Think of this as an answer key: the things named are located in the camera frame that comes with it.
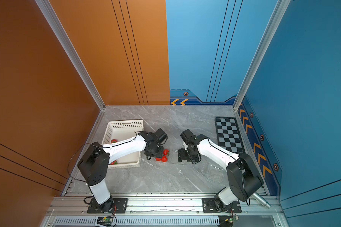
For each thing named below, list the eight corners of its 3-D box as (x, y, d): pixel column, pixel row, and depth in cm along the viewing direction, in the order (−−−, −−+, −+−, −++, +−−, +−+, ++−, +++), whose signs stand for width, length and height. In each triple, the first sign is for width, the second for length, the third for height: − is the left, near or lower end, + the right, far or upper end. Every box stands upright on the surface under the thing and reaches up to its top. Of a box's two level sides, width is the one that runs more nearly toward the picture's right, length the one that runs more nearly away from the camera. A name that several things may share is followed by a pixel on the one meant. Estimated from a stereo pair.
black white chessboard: (220, 153, 95) (222, 150, 92) (213, 119, 114) (214, 116, 110) (244, 153, 95) (247, 150, 92) (233, 119, 114) (235, 116, 110)
